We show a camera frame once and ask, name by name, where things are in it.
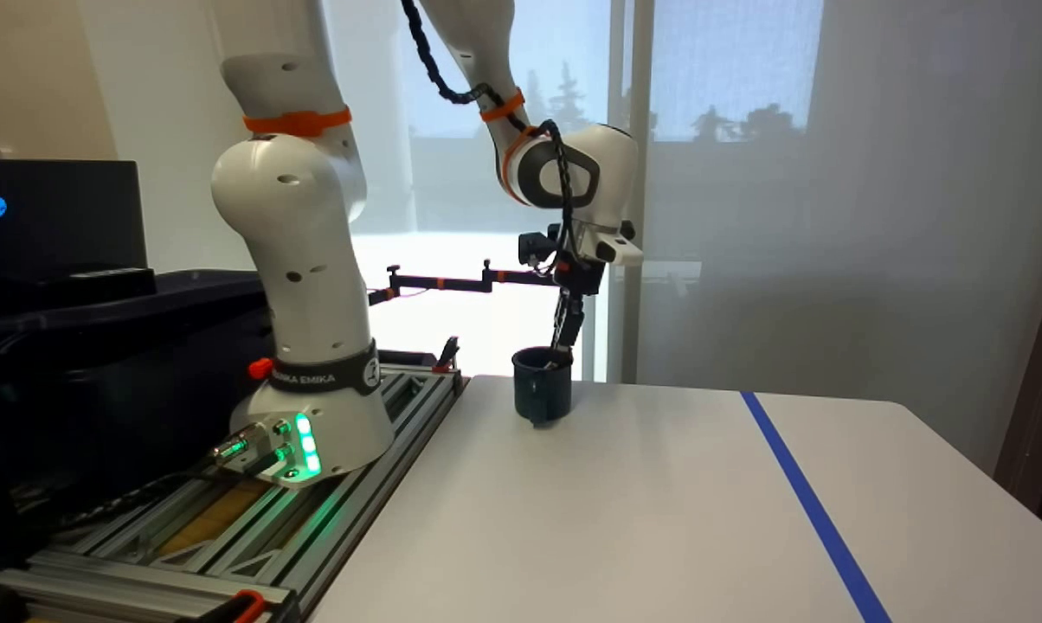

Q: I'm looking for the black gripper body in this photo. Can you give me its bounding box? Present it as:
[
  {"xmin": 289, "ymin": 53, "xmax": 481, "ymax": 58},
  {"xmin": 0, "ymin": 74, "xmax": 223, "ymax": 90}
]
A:
[{"xmin": 514, "ymin": 221, "xmax": 609, "ymax": 305}]

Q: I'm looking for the dark teal enamel mug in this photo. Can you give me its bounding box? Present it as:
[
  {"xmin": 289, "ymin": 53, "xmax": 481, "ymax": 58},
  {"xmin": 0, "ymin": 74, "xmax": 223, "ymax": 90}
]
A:
[{"xmin": 510, "ymin": 344, "xmax": 578, "ymax": 431}]

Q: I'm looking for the black rod with orange joints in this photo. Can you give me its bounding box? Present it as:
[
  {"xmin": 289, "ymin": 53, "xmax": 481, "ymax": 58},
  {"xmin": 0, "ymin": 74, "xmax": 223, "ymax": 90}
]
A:
[{"xmin": 368, "ymin": 261, "xmax": 563, "ymax": 312}]

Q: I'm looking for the blue tape line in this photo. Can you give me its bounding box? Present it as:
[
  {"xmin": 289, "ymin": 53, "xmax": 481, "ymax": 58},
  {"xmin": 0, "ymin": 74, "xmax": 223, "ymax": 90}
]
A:
[{"xmin": 737, "ymin": 387, "xmax": 897, "ymax": 623}]

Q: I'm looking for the black cabinet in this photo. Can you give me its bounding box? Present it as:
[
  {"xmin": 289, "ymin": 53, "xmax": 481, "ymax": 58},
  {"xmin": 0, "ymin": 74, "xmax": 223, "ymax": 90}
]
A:
[{"xmin": 0, "ymin": 267, "xmax": 277, "ymax": 567}]

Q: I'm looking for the black monitor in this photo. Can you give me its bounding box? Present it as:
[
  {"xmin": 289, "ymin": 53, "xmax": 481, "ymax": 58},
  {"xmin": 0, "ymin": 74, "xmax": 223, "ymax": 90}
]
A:
[{"xmin": 0, "ymin": 156, "xmax": 147, "ymax": 284}]

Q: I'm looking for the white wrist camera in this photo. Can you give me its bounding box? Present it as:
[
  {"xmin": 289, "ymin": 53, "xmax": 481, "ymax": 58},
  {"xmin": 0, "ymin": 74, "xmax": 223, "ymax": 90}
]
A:
[{"xmin": 593, "ymin": 228, "xmax": 648, "ymax": 273}]

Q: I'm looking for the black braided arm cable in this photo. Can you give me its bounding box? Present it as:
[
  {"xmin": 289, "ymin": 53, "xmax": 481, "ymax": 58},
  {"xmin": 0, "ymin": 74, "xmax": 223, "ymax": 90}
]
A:
[{"xmin": 398, "ymin": 0, "xmax": 575, "ymax": 239}]

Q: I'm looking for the aluminium rail frame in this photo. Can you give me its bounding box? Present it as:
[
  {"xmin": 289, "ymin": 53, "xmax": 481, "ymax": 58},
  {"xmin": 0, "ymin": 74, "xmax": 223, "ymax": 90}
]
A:
[{"xmin": 0, "ymin": 353, "xmax": 472, "ymax": 623}]

